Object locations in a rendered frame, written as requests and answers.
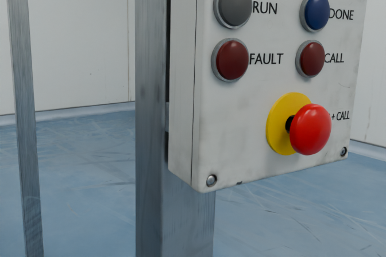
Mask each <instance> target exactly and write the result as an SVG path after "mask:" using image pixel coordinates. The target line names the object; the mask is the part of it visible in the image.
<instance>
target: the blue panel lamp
mask: <svg viewBox="0 0 386 257"><path fill-rule="evenodd" d="M329 16H330V5H329V2H328V0H308V2H307V4H306V9H305V19H306V22H307V25H308V26H309V27H310V28H311V29H312V30H318V29H321V28H323V27H324V26H325V25H326V23H327V22H328V19H329Z"/></svg>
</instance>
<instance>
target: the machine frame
mask: <svg viewBox="0 0 386 257"><path fill-rule="evenodd" d="M6 3H7V18H8V27H9V42H10V57H11V72H12V81H13V96H14V110H15V119H16V134H17V149H18V164H19V173H20V188H21V203H22V218H23V226H24V242H25V256H26V257H44V245H43V227H42V217H41V199H40V182H39V172H38V155H37V135H36V117H35V107H34V90H33V72H32V54H31V44H30V26H29V8H28V0H6ZM170 33H171V0H135V136H136V257H213V244H214V219H215V195H216V190H215V191H212V192H207V193H202V194H200V193H198V192H197V191H195V190H194V189H193V188H192V187H190V186H189V185H188V184H186V183H185V182H184V181H182V180H181V179H180V178H179V177H177V176H176V175H174V174H173V173H171V172H170V171H169V170H168V141H169V133H168V132H166V131H165V103H166V102H169V69H170Z"/></svg>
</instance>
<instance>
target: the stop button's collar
mask: <svg viewBox="0 0 386 257"><path fill-rule="evenodd" d="M310 103H312V102H311V101H310V99H309V98H308V97H307V96H306V95H304V94H301V93H299V92H289V93H287V94H284V95H283V96H281V97H280V98H279V99H278V100H277V101H276V102H275V104H274V105H273V106H272V108H271V110H270V112H269V114H268V118H267V122H266V130H265V132H266V138H267V141H268V144H269V146H270V147H271V149H272V150H273V151H275V152H276V153H279V154H281V155H291V154H295V153H296V151H295V150H294V149H293V148H292V146H291V143H290V134H289V133H287V132H286V130H285V123H286V121H287V119H288V118H289V117H290V116H291V115H295V114H296V113H297V112H298V111H299V110H300V109H301V108H302V107H303V106H305V105H306V104H310ZM339 113H341V112H338V114H339ZM338 114H337V120H341V118H343V120H344V119H349V118H348V115H347V118H345V117H344V115H343V112H342V115H343V116H342V115H341V118H339V119H338ZM348 114H349V111H348ZM345 116H346V112H345Z"/></svg>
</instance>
